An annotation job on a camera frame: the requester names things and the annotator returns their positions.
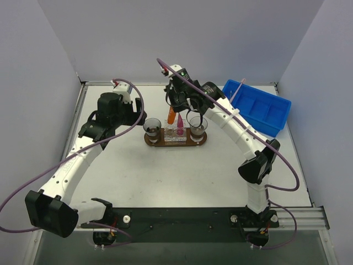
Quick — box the orange toothpaste tube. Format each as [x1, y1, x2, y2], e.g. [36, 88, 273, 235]
[167, 107, 176, 125]

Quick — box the dark glass cup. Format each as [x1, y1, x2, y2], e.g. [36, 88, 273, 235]
[143, 118, 162, 144]
[189, 116, 208, 142]

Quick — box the magenta toothpaste tube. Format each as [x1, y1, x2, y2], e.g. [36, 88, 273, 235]
[176, 113, 184, 136]

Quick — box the clear textured toothbrush holder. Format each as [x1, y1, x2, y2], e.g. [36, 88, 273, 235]
[164, 120, 187, 145]

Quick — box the pink toothbrush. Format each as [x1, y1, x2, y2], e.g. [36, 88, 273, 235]
[229, 78, 246, 103]

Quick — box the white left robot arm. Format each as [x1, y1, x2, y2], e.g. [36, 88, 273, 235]
[25, 92, 147, 238]

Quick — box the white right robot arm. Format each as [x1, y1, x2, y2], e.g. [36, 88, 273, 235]
[164, 77, 276, 214]

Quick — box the brown oval wooden tray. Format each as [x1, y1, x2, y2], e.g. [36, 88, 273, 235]
[144, 128, 207, 147]

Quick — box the blue plastic bin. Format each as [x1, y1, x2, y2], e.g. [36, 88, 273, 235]
[223, 79, 291, 137]

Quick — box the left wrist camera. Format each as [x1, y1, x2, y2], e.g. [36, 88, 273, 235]
[111, 80, 132, 103]

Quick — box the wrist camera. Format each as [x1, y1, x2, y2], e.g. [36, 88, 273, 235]
[111, 80, 132, 103]
[161, 65, 182, 77]

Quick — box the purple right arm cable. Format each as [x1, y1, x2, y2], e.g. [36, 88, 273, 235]
[156, 57, 301, 251]

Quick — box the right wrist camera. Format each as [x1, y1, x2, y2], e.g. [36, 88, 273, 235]
[161, 65, 182, 77]

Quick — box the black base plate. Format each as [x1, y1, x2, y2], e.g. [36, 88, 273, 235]
[81, 207, 279, 245]

